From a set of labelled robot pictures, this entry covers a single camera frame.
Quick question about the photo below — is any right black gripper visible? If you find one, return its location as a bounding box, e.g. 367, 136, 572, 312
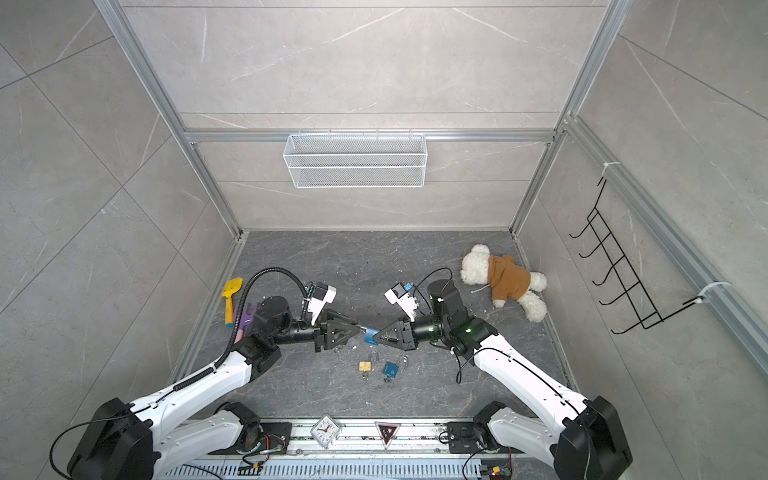
374, 313, 451, 352

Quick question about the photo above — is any blue padlock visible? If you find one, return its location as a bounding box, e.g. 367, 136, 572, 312
364, 327, 379, 345
383, 355, 409, 383

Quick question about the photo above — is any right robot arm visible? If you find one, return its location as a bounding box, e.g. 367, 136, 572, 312
373, 279, 633, 479

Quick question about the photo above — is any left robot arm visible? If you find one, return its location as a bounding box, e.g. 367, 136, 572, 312
54, 267, 361, 479

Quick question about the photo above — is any brass padlock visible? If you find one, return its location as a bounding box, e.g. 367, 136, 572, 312
358, 351, 379, 379

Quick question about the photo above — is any purple pink toy rake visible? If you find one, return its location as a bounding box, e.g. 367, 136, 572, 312
235, 302, 259, 342

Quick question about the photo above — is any red triangle warning sign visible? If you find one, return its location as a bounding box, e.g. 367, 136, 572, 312
375, 421, 401, 450

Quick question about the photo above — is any small white clock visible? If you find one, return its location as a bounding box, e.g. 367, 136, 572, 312
310, 414, 342, 449

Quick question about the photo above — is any yellow toy shovel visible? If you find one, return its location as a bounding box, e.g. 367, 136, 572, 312
222, 277, 243, 327

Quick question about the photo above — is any white teddy bear brown hoodie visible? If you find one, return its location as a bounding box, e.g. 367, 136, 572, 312
460, 244, 548, 323

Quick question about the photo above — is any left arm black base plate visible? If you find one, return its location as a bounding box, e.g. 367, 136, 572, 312
210, 421, 293, 455

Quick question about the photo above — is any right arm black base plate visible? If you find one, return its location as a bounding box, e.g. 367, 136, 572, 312
442, 422, 499, 454

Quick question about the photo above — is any white wire mesh basket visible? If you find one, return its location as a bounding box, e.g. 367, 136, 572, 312
283, 133, 428, 189

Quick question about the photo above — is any black wire hook rack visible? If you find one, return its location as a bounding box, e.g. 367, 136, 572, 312
568, 177, 705, 336

